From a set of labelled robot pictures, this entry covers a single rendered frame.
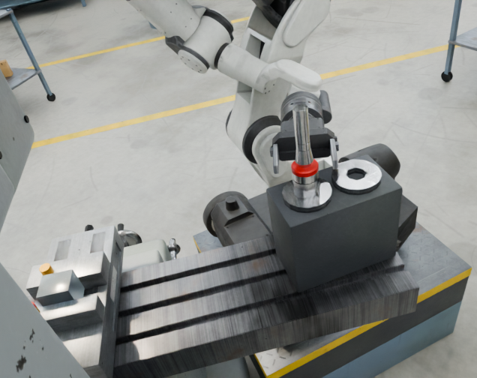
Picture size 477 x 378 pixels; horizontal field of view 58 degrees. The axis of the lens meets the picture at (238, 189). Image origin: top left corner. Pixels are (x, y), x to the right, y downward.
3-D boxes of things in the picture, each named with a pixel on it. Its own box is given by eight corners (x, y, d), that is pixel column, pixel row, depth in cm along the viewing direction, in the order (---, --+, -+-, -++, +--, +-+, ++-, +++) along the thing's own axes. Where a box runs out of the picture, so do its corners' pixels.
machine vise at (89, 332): (64, 258, 104) (43, 226, 98) (124, 244, 105) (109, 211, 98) (31, 402, 77) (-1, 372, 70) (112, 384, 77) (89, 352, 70)
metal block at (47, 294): (55, 294, 86) (41, 275, 82) (85, 288, 86) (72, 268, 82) (49, 316, 82) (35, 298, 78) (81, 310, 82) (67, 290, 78)
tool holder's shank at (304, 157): (293, 160, 76) (288, 104, 69) (311, 157, 76) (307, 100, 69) (297, 171, 74) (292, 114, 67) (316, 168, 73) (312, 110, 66)
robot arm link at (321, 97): (289, 91, 88) (288, 67, 97) (272, 133, 95) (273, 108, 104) (340, 106, 90) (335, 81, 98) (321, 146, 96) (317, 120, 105)
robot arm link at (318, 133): (268, 130, 81) (269, 99, 90) (274, 171, 87) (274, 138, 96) (337, 124, 79) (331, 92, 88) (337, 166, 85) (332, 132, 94)
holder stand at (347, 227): (275, 252, 95) (264, 182, 82) (364, 220, 98) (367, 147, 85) (298, 294, 86) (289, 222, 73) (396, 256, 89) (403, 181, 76)
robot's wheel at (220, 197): (251, 219, 181) (244, 182, 168) (256, 226, 177) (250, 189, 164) (208, 238, 176) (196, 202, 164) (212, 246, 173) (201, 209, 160)
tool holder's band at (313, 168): (289, 163, 77) (289, 158, 77) (315, 158, 77) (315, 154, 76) (294, 179, 74) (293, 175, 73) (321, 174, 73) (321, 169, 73)
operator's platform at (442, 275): (351, 229, 221) (351, 166, 196) (454, 332, 171) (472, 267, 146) (211, 294, 204) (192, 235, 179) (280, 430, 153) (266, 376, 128)
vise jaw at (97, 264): (40, 277, 91) (31, 265, 88) (110, 262, 91) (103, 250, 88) (34, 301, 86) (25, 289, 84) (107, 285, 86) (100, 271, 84)
